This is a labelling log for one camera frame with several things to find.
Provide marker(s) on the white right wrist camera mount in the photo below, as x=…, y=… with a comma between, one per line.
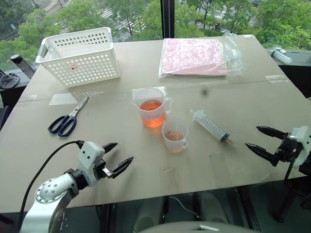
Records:
x=301, y=145

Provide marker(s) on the small clear measuring cup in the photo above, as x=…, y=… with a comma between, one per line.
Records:
x=174, y=137

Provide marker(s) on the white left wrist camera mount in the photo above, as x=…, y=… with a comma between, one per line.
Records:
x=89, y=155

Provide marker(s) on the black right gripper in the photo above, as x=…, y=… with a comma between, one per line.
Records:
x=288, y=150

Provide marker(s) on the large clear measuring cup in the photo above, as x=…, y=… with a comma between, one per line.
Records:
x=151, y=109

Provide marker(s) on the grey robot chest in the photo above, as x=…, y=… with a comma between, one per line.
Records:
x=192, y=227

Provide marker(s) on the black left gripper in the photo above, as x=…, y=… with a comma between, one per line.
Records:
x=107, y=171

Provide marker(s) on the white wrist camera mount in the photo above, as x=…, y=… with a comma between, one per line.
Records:
x=301, y=145
x=89, y=155

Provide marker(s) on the black table leg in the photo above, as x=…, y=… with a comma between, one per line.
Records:
x=107, y=218
x=249, y=208

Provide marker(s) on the dark window frame post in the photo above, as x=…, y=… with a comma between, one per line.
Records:
x=167, y=18

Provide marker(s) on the pink paper in plastic bag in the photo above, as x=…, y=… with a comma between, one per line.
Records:
x=194, y=57

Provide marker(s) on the clear plastic syringe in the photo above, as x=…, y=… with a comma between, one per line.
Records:
x=210, y=125

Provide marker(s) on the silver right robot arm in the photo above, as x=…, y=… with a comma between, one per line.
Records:
x=306, y=167

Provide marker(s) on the clear tape patch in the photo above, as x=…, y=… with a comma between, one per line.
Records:
x=62, y=99

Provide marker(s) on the clear tape strip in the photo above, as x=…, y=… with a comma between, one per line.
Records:
x=275, y=78

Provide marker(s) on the black bottle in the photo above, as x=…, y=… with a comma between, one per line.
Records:
x=23, y=65

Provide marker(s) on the white device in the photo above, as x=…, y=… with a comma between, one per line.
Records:
x=281, y=56

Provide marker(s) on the white perforated plastic basket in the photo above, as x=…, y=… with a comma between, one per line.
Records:
x=80, y=65

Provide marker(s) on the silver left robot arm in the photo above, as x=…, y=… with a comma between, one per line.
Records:
x=49, y=191

